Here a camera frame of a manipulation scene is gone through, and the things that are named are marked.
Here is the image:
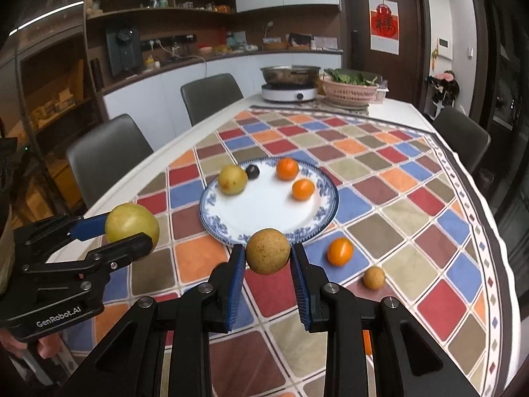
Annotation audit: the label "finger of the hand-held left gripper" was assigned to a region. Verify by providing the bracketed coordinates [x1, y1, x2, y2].
[12, 214, 110, 266]
[22, 233, 153, 289]

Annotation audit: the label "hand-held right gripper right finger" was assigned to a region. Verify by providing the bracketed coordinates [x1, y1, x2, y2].
[289, 244, 478, 397]

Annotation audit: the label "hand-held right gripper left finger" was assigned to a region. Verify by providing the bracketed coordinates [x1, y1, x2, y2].
[54, 244, 247, 397]

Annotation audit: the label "yellow-green pear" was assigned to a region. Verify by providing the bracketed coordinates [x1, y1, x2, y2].
[104, 202, 160, 253]
[218, 164, 249, 195]

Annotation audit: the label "brown longan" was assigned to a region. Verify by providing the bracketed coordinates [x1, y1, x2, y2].
[363, 267, 386, 290]
[245, 228, 291, 275]

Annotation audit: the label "blue-rimmed white plate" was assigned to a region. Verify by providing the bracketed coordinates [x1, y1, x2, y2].
[199, 158, 340, 245]

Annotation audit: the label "person's left hand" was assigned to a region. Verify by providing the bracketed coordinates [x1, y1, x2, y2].
[0, 330, 65, 360]

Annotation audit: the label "small orange tangerine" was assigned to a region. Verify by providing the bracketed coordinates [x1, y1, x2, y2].
[327, 238, 354, 266]

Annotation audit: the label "grey dining chair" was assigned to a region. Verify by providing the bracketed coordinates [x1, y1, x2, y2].
[433, 105, 492, 174]
[181, 73, 244, 127]
[66, 113, 154, 209]

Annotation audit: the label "glass display cabinet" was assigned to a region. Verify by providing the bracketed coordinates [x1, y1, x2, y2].
[0, 0, 104, 224]

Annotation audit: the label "white lower cabinets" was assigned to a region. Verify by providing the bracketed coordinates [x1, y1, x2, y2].
[101, 52, 344, 133]

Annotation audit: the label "black water dispenser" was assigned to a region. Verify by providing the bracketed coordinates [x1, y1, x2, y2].
[105, 27, 143, 77]

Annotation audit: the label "white induction cooker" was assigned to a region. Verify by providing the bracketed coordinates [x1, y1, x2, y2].
[261, 83, 318, 103]

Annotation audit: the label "pink plastic basket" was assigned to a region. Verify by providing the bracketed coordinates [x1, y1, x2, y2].
[321, 75, 380, 107]

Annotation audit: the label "steel pot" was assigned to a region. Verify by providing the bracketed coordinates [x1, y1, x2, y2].
[260, 65, 321, 88]

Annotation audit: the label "leafy greens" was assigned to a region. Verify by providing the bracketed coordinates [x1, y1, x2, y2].
[324, 68, 379, 85]

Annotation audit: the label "dark bag with pink hat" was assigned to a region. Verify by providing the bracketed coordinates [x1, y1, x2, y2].
[426, 70, 460, 118]

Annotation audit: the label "dark brown door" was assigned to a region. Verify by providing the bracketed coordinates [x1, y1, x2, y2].
[337, 0, 428, 110]

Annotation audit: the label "black sliding glass door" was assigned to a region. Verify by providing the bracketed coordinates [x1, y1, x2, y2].
[465, 0, 529, 265]

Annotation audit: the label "black wall sockets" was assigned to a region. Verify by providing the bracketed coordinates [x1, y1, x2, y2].
[140, 35, 197, 50]

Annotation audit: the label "red and white wall calendar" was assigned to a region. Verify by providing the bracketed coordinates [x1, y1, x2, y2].
[369, 0, 400, 55]

